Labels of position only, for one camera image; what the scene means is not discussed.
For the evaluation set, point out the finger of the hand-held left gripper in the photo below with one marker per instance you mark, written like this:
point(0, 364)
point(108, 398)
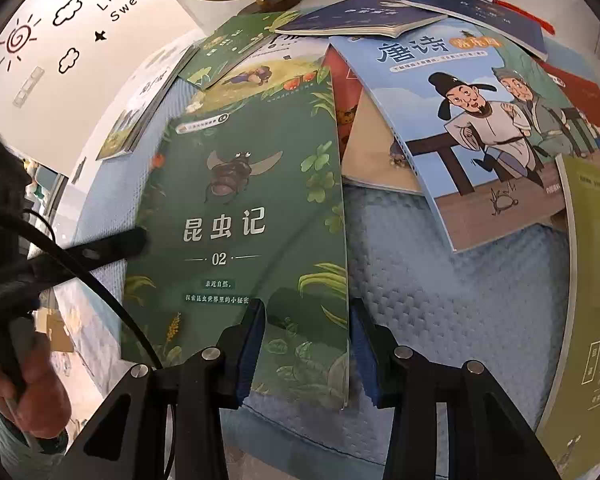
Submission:
point(105, 252)

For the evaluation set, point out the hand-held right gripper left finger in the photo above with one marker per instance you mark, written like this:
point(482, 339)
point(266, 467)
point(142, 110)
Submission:
point(252, 345)

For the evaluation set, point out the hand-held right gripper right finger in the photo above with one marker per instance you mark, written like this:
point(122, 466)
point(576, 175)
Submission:
point(365, 350)

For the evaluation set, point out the dark green beetle book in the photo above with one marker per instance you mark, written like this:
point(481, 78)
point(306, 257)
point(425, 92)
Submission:
point(240, 185)

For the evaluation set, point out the person's left hand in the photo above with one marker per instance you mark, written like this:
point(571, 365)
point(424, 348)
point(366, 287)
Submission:
point(40, 400)

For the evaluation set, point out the white yellow picture book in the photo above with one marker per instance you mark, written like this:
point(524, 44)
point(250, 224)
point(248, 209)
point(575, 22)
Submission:
point(130, 120)

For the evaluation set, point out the beige cover book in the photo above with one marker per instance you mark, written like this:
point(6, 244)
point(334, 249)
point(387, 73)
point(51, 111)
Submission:
point(375, 160)

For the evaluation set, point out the green leafy book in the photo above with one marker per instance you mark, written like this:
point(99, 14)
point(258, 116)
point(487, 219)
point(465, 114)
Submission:
point(215, 55)

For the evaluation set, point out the olive green book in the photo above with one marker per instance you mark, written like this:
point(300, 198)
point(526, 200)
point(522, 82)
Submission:
point(590, 285)

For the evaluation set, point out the light blue cartoon book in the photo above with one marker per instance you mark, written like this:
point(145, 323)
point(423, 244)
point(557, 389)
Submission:
point(430, 85)

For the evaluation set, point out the navy blue book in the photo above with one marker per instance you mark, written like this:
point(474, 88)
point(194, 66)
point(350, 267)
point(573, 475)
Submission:
point(350, 12)
point(480, 15)

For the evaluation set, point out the white wall switch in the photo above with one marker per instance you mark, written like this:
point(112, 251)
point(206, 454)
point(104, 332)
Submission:
point(30, 87)

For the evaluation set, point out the sun and cloud wall decal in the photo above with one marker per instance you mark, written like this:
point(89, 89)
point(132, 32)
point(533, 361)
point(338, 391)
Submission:
point(20, 40)

